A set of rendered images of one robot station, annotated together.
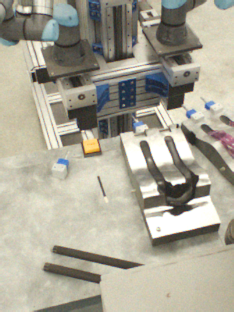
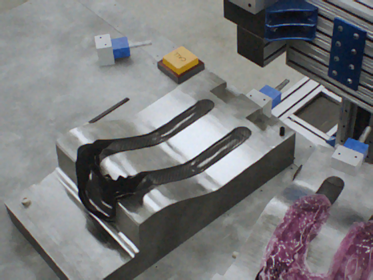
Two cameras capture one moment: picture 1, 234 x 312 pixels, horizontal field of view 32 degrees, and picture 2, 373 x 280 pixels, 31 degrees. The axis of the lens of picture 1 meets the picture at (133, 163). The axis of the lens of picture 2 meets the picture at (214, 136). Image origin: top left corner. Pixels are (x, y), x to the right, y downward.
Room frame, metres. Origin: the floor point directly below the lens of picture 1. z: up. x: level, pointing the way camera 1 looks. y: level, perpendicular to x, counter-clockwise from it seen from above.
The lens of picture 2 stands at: (0.76, -0.95, 1.82)
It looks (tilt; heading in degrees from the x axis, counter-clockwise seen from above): 46 degrees down; 65
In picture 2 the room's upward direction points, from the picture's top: 3 degrees counter-clockwise
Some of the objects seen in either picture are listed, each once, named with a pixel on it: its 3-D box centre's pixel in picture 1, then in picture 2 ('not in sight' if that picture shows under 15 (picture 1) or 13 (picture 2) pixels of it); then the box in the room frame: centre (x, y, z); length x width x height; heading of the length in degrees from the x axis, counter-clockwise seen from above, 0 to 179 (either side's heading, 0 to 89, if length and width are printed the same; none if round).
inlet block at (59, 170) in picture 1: (63, 162); (124, 47); (1.11, 0.29, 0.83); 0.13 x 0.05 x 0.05; 167
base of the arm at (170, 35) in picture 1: (172, 27); not in sight; (1.71, -0.18, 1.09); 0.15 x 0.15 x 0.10
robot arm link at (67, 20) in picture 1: (63, 23); not in sight; (1.55, 0.29, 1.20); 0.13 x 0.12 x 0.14; 83
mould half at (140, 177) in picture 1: (166, 175); (153, 168); (1.01, -0.13, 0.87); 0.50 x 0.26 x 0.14; 15
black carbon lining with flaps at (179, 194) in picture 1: (168, 164); (161, 149); (1.03, -0.14, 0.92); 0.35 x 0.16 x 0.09; 15
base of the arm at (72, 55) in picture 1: (67, 47); not in sight; (1.55, 0.29, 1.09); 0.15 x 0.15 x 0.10
